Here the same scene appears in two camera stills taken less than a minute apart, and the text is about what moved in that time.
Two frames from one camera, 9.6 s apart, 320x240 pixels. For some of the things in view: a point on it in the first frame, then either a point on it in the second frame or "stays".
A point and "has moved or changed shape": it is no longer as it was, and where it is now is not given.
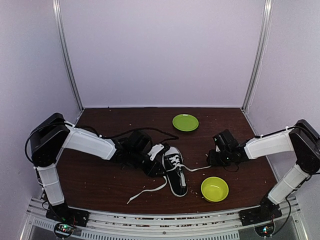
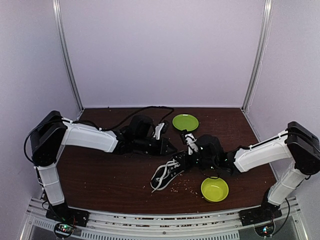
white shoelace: [175, 160] has moved or changed shape
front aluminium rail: [219, 225] stays
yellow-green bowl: [214, 189] stays
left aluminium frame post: [57, 8] stays
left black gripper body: [149, 171] -> [151, 149]
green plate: [185, 122] stays
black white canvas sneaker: [173, 164] has moved or changed shape
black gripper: [225, 140] -> [209, 148]
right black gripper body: [223, 160] -> [205, 163]
